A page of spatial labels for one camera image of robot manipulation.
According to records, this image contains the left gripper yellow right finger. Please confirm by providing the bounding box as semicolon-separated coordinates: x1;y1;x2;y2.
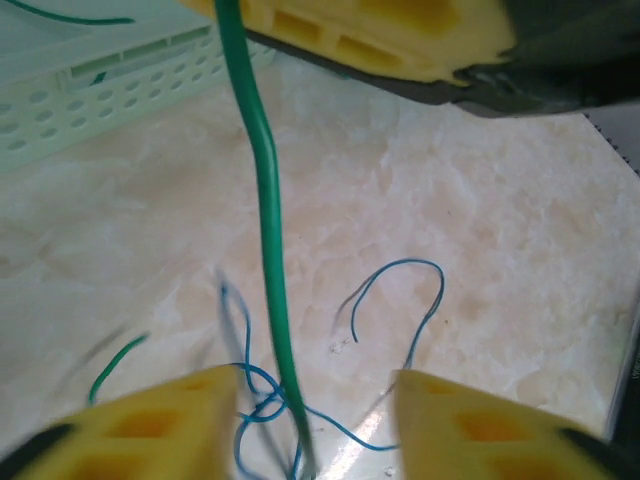
393;369;640;480

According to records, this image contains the aluminium side rail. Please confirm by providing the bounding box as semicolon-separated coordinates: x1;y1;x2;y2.
588;112;640;177

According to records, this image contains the blue cable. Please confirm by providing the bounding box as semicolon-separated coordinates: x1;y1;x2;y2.
349;257;446;374
219;279;401;479

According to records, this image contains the light green plastic basket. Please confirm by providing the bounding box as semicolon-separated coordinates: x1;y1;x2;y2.
0;0;279;174

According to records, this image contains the green cable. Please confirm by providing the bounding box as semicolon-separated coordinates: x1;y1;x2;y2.
9;0;136;26
214;0;321;479
88;333;152;407

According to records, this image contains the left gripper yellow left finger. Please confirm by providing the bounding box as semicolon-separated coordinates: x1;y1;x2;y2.
0;364;242;480

